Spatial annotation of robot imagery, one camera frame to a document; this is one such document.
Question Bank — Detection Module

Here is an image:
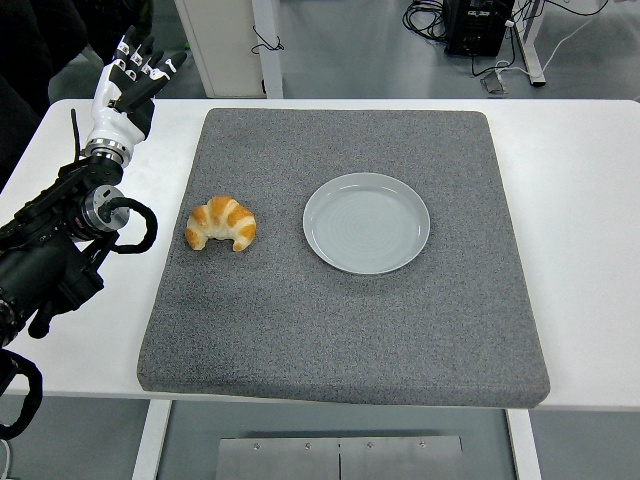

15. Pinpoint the black looped cable on post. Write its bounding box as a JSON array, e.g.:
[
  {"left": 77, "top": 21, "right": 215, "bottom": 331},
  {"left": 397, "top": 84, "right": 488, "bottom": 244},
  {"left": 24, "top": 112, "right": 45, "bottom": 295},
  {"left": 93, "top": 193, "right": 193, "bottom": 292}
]
[{"left": 251, "top": 24, "right": 285, "bottom": 55}]

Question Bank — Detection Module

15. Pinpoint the white desk leg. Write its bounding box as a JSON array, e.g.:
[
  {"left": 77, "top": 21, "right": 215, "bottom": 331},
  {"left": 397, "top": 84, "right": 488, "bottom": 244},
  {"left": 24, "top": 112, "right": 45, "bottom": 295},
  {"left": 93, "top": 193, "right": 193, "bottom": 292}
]
[{"left": 514, "top": 0, "right": 547, "bottom": 87}]

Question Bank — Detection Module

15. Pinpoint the person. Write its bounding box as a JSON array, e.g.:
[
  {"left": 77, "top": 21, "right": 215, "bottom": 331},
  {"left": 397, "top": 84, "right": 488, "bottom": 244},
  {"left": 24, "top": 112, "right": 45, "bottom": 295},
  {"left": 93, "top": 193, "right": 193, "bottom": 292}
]
[
  {"left": 0, "top": 0, "right": 154, "bottom": 101},
  {"left": 0, "top": 74, "right": 51, "bottom": 194}
]

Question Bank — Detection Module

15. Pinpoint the black floor cable bundle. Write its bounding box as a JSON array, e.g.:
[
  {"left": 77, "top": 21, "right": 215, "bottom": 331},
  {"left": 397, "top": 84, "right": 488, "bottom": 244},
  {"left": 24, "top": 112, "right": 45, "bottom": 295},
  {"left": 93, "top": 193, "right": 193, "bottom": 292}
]
[{"left": 402, "top": 0, "right": 451, "bottom": 44}]

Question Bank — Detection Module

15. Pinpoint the black computer case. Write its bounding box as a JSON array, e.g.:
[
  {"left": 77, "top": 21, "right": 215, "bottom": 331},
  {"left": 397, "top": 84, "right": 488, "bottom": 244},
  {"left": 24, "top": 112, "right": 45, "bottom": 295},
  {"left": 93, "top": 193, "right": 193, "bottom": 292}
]
[{"left": 444, "top": 0, "right": 516, "bottom": 56}]

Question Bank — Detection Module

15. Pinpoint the white cabinet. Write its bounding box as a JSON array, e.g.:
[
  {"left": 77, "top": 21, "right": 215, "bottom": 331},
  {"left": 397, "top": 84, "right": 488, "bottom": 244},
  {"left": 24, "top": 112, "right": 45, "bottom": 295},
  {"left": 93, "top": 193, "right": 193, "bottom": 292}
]
[{"left": 174, "top": 0, "right": 266, "bottom": 99}]

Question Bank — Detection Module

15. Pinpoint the white floor cable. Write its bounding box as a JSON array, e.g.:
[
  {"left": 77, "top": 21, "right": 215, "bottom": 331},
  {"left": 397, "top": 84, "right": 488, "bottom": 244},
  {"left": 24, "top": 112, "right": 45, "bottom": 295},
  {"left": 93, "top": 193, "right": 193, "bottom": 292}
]
[{"left": 494, "top": 0, "right": 614, "bottom": 77}]

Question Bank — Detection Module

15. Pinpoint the white table leg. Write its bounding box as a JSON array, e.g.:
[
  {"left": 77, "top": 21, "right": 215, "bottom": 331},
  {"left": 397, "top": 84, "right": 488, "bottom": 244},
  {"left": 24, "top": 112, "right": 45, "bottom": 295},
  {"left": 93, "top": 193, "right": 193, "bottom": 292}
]
[
  {"left": 505, "top": 408, "right": 544, "bottom": 480},
  {"left": 130, "top": 399, "right": 174, "bottom": 480}
]

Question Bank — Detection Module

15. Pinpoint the grey round plate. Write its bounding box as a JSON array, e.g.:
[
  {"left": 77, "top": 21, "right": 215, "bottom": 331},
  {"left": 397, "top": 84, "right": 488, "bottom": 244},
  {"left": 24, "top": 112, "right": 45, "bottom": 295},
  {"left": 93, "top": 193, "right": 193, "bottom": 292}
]
[{"left": 302, "top": 172, "right": 432, "bottom": 276}]

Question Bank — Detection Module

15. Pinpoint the grey speckled mat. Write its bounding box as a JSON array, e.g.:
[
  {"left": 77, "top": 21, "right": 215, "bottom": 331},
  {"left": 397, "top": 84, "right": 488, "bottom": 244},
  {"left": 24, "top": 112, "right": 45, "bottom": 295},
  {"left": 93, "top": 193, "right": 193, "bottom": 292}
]
[{"left": 136, "top": 107, "right": 552, "bottom": 409}]

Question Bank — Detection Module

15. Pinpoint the white upright post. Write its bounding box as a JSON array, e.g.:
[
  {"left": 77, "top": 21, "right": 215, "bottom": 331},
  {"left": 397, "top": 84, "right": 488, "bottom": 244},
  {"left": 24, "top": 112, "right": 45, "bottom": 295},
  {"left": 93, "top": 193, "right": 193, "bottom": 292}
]
[{"left": 252, "top": 0, "right": 284, "bottom": 100}]

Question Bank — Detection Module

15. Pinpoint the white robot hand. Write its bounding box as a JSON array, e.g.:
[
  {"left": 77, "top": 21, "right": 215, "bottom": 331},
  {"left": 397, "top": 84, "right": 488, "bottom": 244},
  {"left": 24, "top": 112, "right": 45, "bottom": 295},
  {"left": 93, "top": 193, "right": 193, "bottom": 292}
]
[{"left": 85, "top": 24, "right": 189, "bottom": 151}]

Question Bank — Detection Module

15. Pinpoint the golden croissant bread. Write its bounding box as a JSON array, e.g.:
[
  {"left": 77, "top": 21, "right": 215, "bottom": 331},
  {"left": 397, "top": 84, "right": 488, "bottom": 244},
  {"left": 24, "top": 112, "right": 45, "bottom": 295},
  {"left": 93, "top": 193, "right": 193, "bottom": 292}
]
[{"left": 185, "top": 195, "right": 258, "bottom": 253}]

